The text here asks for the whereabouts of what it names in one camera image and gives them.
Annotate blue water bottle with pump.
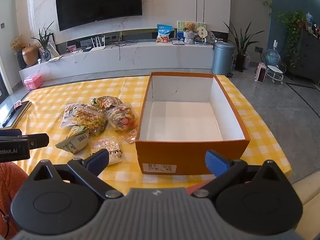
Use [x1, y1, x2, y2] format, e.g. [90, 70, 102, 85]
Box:
[265, 39, 282, 68]

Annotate white router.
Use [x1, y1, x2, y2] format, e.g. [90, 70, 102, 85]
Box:
[89, 36, 105, 52]

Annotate green packet with barcode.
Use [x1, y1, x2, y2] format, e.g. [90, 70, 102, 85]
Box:
[55, 126, 90, 155]

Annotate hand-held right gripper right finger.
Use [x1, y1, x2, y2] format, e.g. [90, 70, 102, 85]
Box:
[191, 149, 290, 198]

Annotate grey pedal trash can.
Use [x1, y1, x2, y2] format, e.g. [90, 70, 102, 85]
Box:
[212, 41, 236, 76]

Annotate round white hand fan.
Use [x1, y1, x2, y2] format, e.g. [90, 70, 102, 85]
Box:
[196, 24, 208, 43]

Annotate bamboo print picture board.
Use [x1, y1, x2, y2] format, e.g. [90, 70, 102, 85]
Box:
[176, 21, 207, 42]

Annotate white packet with red label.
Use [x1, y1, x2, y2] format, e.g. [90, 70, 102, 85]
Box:
[61, 102, 83, 128]

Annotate orange cloth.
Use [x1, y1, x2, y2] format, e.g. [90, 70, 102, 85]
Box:
[0, 162, 29, 233]

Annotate yellow noodle snack packet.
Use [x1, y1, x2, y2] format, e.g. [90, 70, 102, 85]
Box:
[74, 104, 107, 132]

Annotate brown teddy bear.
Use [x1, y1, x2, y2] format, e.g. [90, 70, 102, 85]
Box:
[183, 22, 197, 45]

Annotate black wall television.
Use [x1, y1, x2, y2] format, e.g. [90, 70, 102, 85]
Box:
[55, 0, 143, 32]

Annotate row of bottles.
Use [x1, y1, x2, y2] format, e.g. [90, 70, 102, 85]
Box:
[306, 12, 320, 39]

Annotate white marble television console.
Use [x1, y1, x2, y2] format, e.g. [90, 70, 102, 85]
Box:
[19, 40, 215, 82]

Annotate trailing ivy potted plant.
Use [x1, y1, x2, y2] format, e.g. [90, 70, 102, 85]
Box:
[276, 10, 308, 68]

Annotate tall-leaved potted plant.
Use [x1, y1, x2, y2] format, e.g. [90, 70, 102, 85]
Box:
[223, 21, 259, 72]

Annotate brown round vase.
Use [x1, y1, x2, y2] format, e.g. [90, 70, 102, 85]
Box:
[22, 45, 39, 67]

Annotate black notebook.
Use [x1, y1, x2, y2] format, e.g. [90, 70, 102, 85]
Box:
[0, 100, 32, 128]

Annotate colourful candy packet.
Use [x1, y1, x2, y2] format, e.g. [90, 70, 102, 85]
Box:
[107, 102, 139, 133]

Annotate cream chair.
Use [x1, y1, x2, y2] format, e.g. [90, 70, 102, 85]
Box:
[287, 180, 320, 240]

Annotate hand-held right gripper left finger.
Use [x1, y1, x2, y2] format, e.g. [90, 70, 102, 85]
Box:
[28, 149, 124, 200]

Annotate dried flowers in dark vase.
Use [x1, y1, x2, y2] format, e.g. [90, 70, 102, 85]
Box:
[9, 35, 27, 70]

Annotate pink storage box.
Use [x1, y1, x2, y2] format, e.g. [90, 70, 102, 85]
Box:
[24, 74, 43, 90]

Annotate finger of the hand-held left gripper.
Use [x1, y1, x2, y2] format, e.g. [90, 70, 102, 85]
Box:
[22, 133, 50, 149]

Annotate blue snack bag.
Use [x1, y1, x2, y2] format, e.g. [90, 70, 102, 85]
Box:
[156, 24, 175, 43]

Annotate pink space heater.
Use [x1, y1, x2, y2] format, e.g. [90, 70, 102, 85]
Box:
[254, 62, 268, 83]

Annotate green brown nut packet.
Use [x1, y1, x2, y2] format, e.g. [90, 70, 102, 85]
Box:
[91, 96, 123, 110]

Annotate orange biscuit packet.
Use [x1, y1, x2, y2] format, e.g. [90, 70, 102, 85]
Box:
[122, 127, 139, 144]

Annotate black cable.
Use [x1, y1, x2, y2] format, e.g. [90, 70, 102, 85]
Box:
[111, 39, 138, 61]

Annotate yellow checked tablecloth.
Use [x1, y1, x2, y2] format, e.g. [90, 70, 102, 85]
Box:
[0, 74, 292, 189]

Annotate white puffs packet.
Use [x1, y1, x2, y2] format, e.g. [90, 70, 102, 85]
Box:
[90, 136, 123, 165]

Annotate white round stool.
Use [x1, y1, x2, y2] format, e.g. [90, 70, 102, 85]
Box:
[265, 65, 285, 85]

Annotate green plant in glass vase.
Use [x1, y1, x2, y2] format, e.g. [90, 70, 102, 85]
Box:
[31, 21, 55, 62]

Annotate orange cardboard box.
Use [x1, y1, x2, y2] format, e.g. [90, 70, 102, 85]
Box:
[135, 71, 251, 176]

